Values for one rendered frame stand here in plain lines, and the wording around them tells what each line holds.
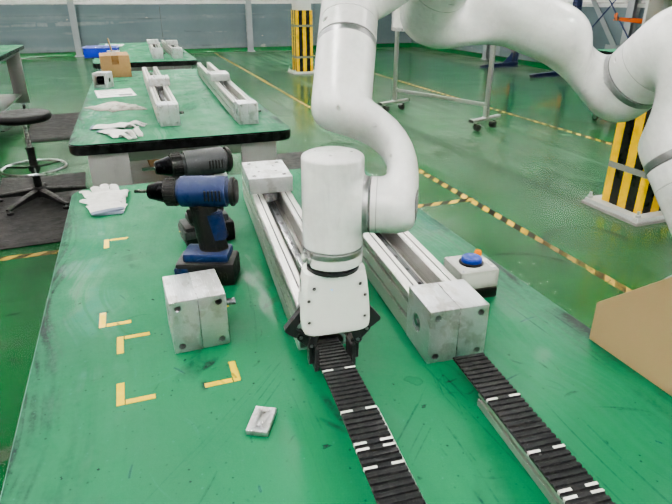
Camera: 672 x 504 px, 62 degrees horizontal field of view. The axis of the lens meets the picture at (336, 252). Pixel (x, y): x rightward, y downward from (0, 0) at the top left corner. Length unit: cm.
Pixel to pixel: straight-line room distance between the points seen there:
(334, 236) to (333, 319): 14
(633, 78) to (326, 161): 59
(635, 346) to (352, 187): 52
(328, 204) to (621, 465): 49
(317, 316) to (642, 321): 49
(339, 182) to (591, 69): 57
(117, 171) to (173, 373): 174
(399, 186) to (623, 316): 44
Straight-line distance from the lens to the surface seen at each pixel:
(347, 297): 80
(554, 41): 105
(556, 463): 75
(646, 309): 96
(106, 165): 257
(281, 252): 108
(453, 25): 105
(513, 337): 102
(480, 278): 110
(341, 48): 84
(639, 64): 109
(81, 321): 111
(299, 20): 1096
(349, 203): 72
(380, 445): 72
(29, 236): 380
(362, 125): 79
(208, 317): 94
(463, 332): 91
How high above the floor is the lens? 131
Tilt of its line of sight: 24 degrees down
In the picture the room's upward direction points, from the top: straight up
